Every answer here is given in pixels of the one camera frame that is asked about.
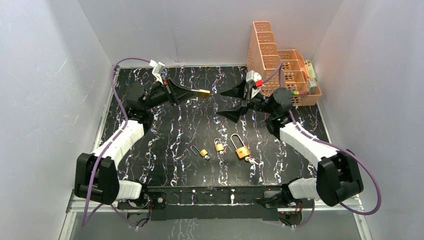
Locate small open brass padlock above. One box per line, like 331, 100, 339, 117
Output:
190, 145, 209, 159

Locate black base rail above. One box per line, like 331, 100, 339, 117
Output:
117, 185, 316, 222

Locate keys of large padlock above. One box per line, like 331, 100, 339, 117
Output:
244, 156, 260, 166

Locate medium brass padlock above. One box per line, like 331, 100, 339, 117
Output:
191, 89, 211, 99

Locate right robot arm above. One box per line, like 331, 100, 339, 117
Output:
217, 80, 364, 207

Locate small boxes in organizer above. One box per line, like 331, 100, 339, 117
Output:
304, 60, 319, 95

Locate orange plastic organizer basket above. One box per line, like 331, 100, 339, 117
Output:
246, 21, 322, 106

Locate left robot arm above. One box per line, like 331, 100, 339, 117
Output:
74, 79, 201, 208

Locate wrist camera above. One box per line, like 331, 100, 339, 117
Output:
246, 70, 263, 91
149, 59, 166, 85

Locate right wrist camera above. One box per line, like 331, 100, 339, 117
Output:
246, 70, 263, 91

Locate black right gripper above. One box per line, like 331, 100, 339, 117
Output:
216, 75, 276, 123

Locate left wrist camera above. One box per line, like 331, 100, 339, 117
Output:
149, 59, 166, 85

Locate small closed brass padlock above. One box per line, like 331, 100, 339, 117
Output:
214, 138, 225, 154

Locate large long-shackle brass padlock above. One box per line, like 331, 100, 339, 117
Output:
230, 133, 251, 161

